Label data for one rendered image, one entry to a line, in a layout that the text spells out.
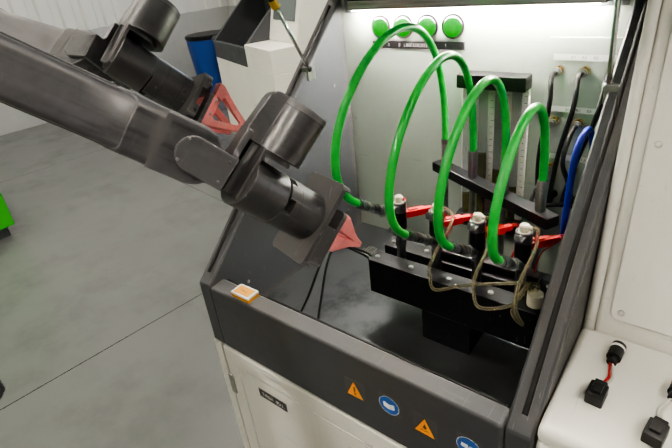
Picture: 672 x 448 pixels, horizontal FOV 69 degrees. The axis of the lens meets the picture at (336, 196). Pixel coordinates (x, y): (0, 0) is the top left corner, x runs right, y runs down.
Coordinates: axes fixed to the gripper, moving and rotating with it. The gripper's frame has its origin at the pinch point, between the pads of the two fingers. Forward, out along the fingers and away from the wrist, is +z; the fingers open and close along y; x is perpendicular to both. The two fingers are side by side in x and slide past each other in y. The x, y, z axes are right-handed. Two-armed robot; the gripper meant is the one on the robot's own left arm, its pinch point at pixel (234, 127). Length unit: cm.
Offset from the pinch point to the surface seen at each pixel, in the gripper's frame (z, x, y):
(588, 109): 52, -32, -25
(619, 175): 39, -12, -40
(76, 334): 48, 77, 194
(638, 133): 37, -18, -42
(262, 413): 45, 47, 25
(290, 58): 109, -135, 236
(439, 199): 22.8, 0.2, -24.1
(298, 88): 19.4, -22.9, 24.5
